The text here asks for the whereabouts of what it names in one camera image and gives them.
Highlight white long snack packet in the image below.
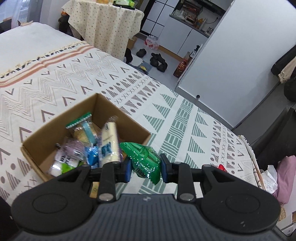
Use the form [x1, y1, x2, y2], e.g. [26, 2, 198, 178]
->
[97, 116, 122, 168]

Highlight blue foil snack packet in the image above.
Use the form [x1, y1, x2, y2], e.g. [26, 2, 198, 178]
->
[85, 146, 99, 168]

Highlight dark green foil snack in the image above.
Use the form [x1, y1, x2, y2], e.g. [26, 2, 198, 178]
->
[120, 142, 161, 185]

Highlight red white striped snack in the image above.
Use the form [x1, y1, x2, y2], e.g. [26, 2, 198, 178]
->
[218, 164, 228, 173]

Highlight purple white snack packet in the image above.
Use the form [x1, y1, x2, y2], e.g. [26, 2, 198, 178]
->
[47, 138, 85, 177]

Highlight green cracker snack packet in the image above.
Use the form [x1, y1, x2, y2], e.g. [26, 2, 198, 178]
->
[66, 112, 98, 146]

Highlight brown cardboard box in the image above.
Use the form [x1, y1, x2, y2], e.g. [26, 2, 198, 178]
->
[21, 93, 151, 182]

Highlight white crumpled cloth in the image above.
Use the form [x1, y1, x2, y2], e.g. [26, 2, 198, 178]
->
[261, 165, 278, 197]

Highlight dark headboard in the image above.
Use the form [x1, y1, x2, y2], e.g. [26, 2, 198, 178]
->
[251, 108, 296, 170]

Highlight red orange box on floor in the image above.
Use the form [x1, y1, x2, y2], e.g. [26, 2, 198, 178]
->
[173, 52, 192, 78]

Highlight pink pillow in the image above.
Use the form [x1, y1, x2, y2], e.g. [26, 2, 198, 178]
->
[276, 155, 295, 204]

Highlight patterned cream bed blanket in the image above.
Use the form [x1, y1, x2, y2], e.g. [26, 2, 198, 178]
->
[1, 42, 260, 203]

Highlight black shoes pile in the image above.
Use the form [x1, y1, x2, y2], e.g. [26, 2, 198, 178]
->
[136, 49, 168, 72]

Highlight dotted cream tablecloth table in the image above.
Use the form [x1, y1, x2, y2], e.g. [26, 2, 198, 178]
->
[62, 1, 144, 60]

